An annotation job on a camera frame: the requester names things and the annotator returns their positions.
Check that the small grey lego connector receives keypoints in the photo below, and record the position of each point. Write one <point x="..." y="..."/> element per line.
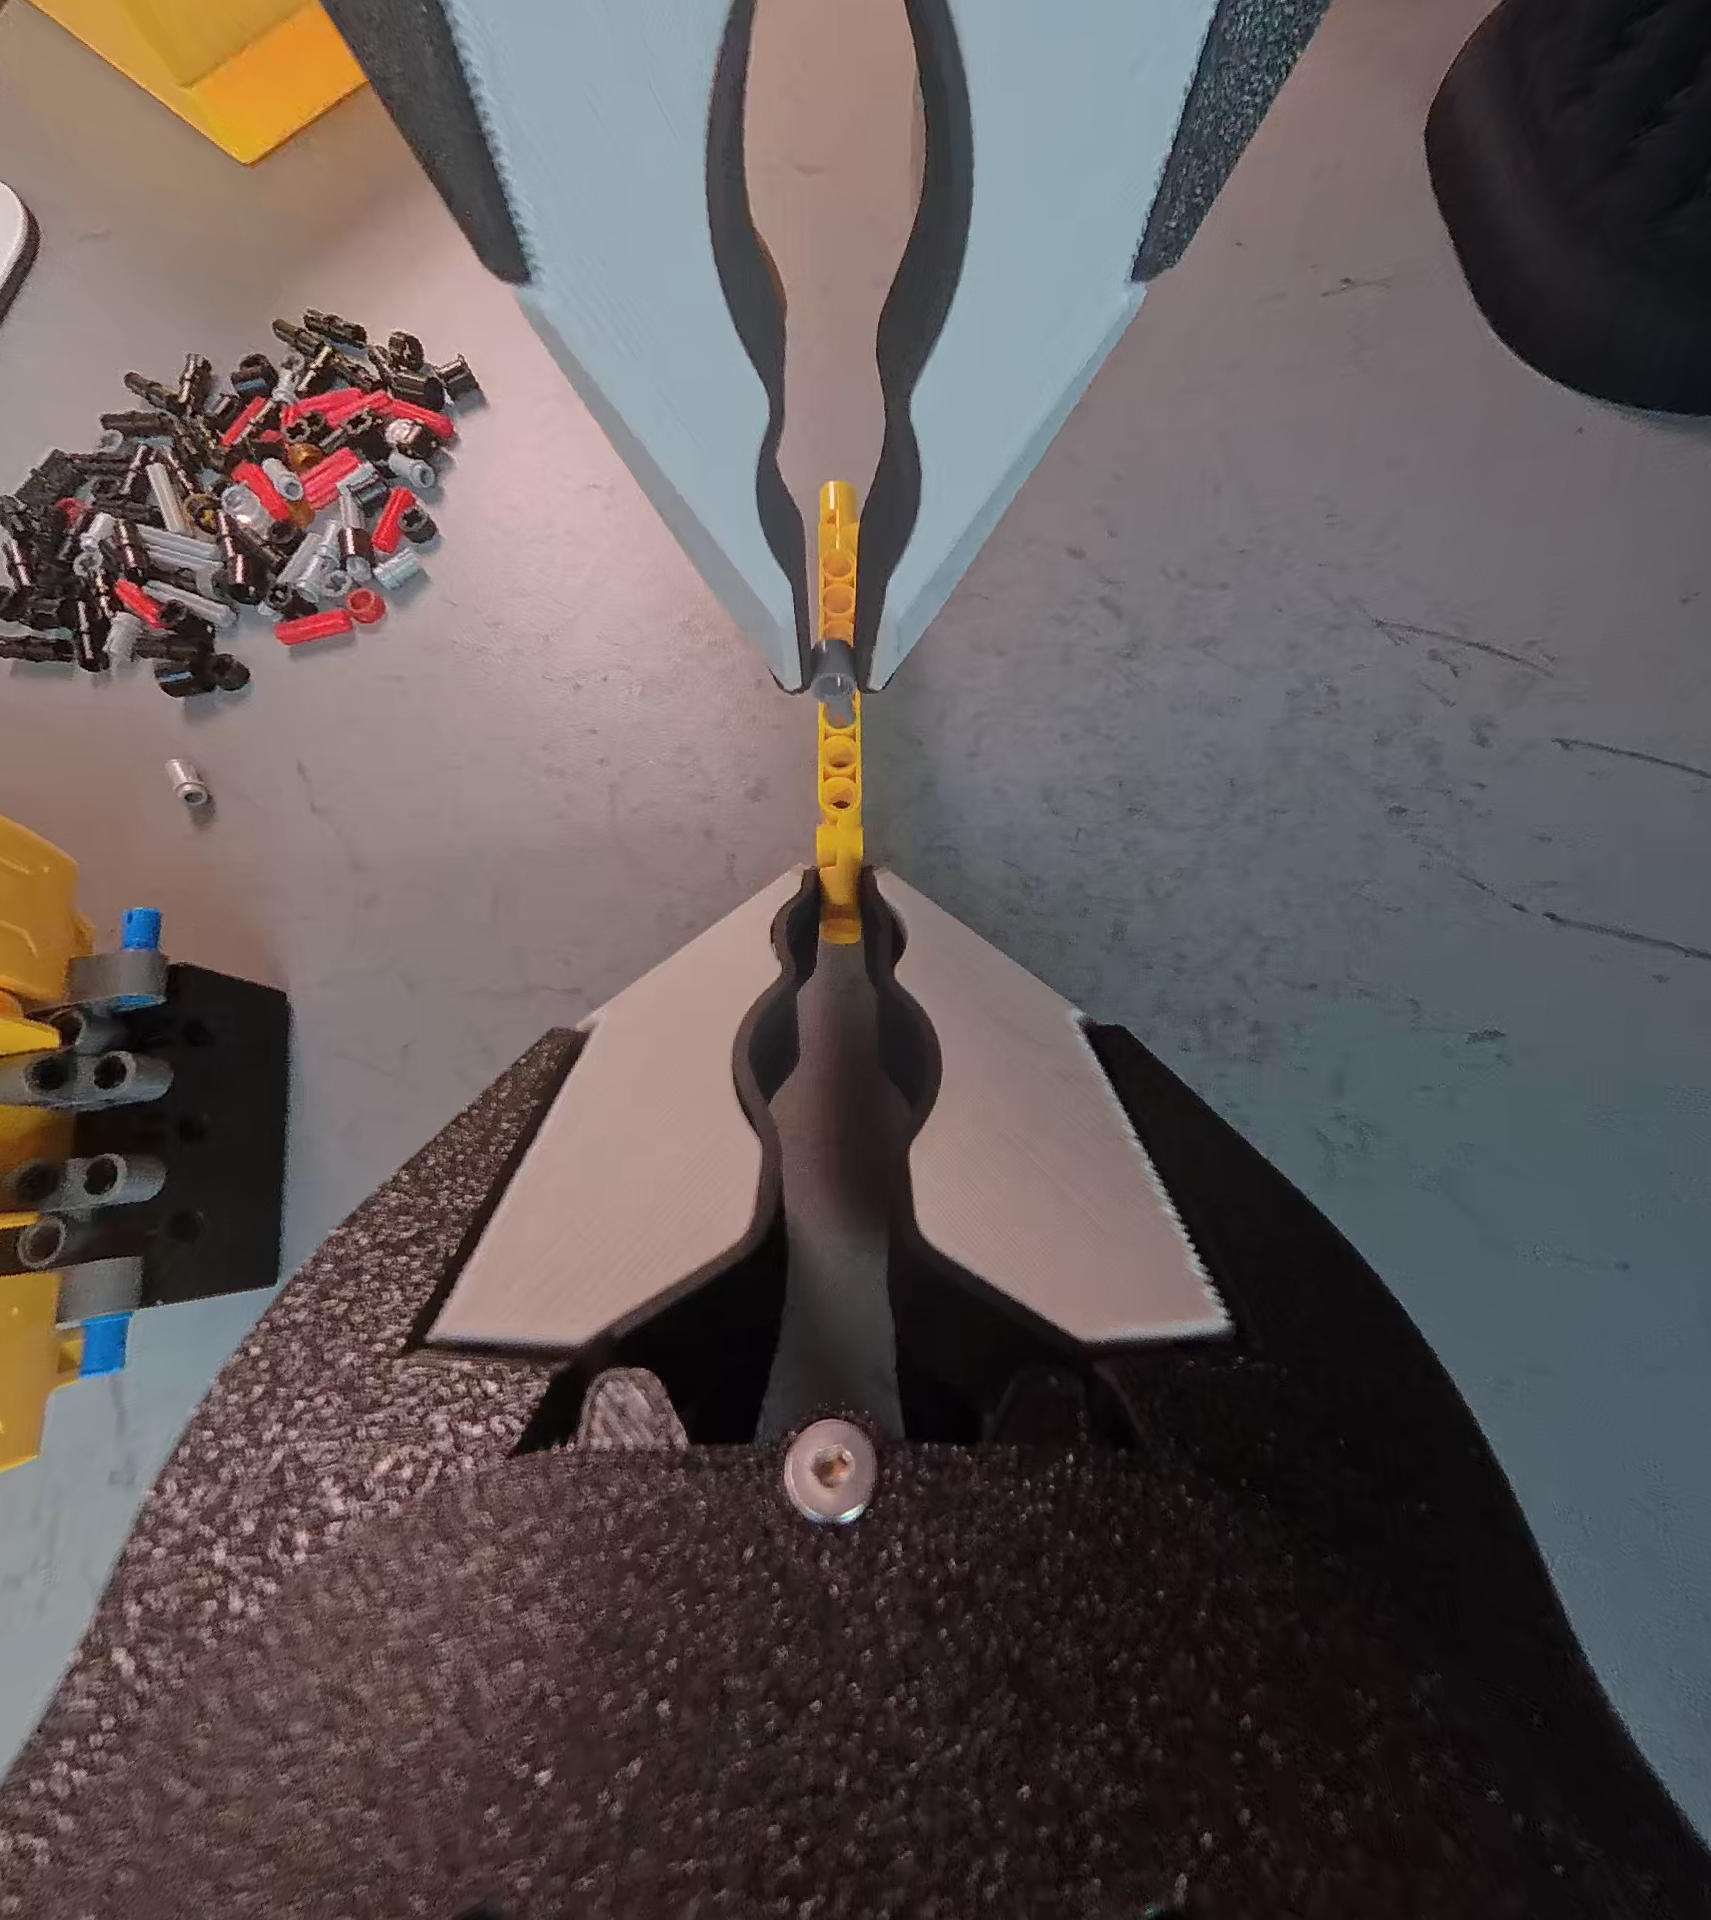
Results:
<point x="836" y="671"/>

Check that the pile of lego pins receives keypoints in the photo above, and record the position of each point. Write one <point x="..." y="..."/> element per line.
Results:
<point x="224" y="495"/>

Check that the small grey lego pin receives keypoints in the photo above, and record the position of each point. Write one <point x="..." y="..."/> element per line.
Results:
<point x="188" y="789"/>

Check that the long yellow lego beam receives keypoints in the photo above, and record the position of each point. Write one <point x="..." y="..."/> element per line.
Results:
<point x="840" y="765"/>

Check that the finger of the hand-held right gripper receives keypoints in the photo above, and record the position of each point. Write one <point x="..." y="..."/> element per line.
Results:
<point x="616" y="225"/>
<point x="1049" y="225"/>

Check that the yellow bin with small parts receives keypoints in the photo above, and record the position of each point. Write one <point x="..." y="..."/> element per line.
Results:
<point x="240" y="61"/>

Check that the yellow lego robot model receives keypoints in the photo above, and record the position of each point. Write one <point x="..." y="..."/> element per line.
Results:
<point x="210" y="1141"/>

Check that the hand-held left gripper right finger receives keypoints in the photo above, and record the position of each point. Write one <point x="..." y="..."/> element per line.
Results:
<point x="1065" y="1184"/>

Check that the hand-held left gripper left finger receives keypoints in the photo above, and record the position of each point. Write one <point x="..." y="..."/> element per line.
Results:
<point x="600" y="1184"/>

